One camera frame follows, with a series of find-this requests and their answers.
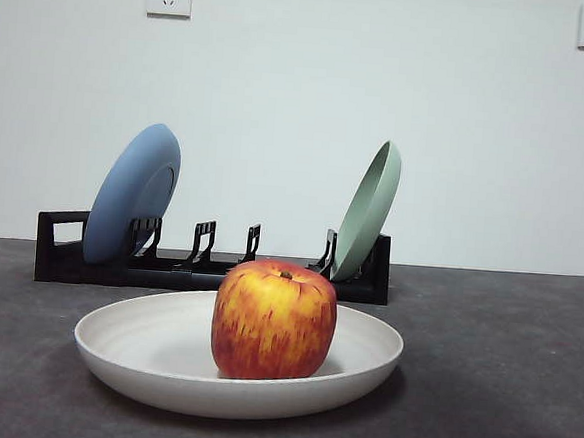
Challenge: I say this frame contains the red yellow apple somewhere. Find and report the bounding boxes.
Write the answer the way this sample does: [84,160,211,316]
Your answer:
[208,255,342,386]

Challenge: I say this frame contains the cream yellow plate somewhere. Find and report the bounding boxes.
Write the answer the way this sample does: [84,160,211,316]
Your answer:
[68,281,408,432]

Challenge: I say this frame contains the green plate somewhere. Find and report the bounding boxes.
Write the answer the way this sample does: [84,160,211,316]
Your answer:
[330,135,405,286]

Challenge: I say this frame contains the blue plate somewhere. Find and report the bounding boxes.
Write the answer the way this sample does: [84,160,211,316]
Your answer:
[80,118,185,271]

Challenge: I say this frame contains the black plate rack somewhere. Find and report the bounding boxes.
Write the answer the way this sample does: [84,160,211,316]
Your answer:
[33,206,394,307]

